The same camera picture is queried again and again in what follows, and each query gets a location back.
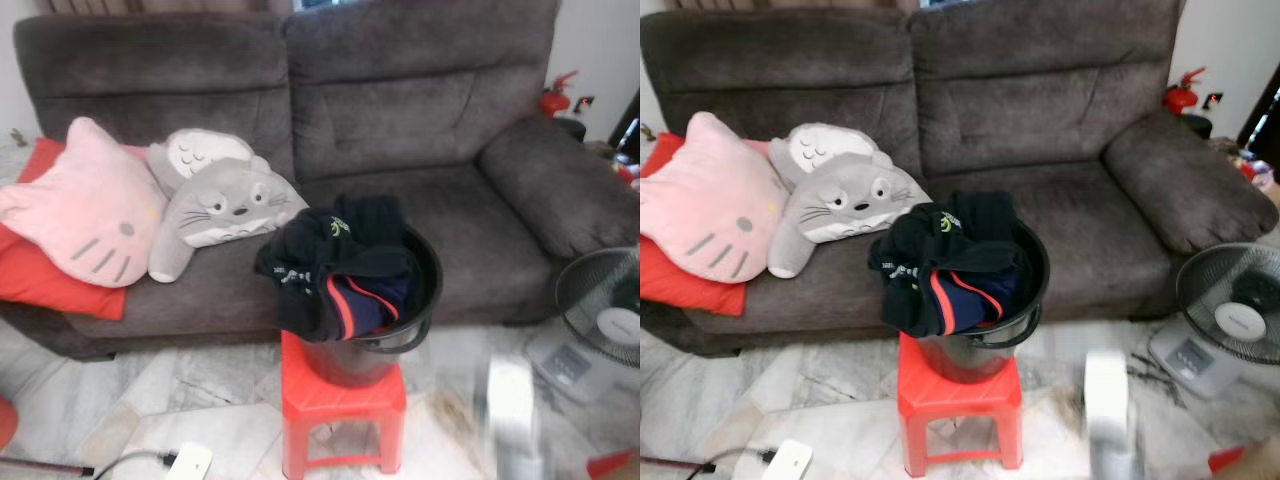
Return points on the red cushion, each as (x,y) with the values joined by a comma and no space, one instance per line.
(40,285)
(665,285)

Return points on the pink cat face cushion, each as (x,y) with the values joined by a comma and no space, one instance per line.
(80,210)
(710,205)

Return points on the grey floor fan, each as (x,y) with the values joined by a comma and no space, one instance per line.
(1240,320)
(615,325)

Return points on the red fire extinguisher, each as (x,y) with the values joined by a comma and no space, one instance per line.
(555,102)
(1180,98)

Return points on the grey Totoro cushion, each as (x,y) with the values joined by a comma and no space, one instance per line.
(850,200)
(220,205)

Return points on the navy garment red stripe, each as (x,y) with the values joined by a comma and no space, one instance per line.
(985,300)
(375,305)

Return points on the dark brown fabric sofa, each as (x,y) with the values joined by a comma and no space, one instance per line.
(1030,110)
(400,110)

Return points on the black clothes pile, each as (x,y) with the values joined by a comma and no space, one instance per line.
(915,255)
(300,260)

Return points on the black laundry basket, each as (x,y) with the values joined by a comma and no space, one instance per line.
(965,360)
(350,365)

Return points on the red plastic stool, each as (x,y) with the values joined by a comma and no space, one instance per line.
(340,400)
(955,395)

